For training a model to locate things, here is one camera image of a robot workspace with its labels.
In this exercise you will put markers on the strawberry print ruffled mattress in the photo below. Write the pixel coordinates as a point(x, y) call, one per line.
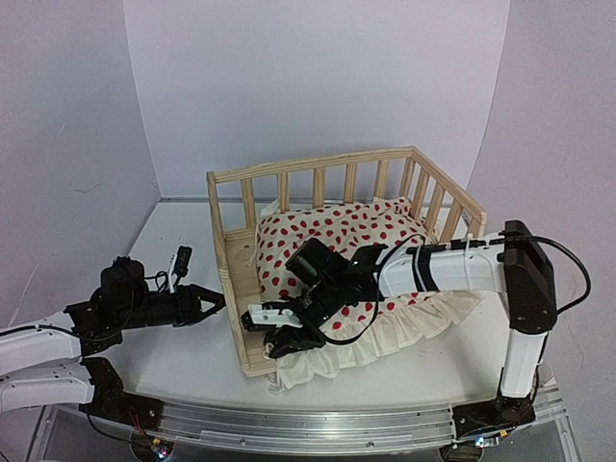
point(384, 327)

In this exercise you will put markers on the wooden pet bed frame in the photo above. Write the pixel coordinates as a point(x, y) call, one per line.
point(443, 205)

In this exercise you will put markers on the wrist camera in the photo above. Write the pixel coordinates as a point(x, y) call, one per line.
point(178, 267)
point(269, 315)

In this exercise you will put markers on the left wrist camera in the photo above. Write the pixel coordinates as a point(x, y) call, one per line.
point(178, 267)

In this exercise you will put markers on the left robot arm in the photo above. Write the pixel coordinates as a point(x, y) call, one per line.
point(57, 359)

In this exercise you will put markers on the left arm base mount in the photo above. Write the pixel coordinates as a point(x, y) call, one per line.
point(111, 402)

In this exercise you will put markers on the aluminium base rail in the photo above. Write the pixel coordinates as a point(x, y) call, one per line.
point(321, 432)

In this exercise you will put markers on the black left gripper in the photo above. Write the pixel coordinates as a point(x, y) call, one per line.
point(187, 305)

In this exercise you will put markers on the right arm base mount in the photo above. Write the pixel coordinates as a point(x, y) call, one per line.
point(492, 417)

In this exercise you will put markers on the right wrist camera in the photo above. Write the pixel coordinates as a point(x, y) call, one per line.
point(269, 315)

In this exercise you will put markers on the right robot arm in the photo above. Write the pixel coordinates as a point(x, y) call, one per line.
point(512, 263)

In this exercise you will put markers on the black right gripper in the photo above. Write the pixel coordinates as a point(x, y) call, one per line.
point(292, 340)

